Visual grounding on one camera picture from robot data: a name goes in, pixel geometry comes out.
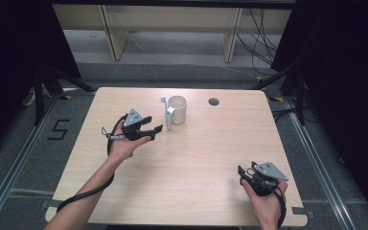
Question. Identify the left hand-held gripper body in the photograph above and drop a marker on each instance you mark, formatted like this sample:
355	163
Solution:
133	119

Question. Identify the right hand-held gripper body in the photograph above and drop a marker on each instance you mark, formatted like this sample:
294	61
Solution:
268	171

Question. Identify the blue toothbrush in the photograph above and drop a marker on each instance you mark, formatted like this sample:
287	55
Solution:
163	100

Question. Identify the white cup with toothbrush holder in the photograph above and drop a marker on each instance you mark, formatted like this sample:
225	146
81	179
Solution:
178	111

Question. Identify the person's left hand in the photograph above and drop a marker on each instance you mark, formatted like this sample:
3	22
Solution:
121	148

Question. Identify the person's right hand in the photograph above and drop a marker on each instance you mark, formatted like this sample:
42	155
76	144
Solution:
265	207

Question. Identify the black metal stand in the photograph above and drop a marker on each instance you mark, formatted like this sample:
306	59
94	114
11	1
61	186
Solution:
39	96
300	99

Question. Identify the beige wooden shelf unit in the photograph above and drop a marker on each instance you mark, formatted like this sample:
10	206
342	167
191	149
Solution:
172	19

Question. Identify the black curtain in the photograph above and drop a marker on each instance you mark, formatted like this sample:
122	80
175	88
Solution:
348	64
12	48

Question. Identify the metal floor rail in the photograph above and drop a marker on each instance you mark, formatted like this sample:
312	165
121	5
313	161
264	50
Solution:
16	163
319	166

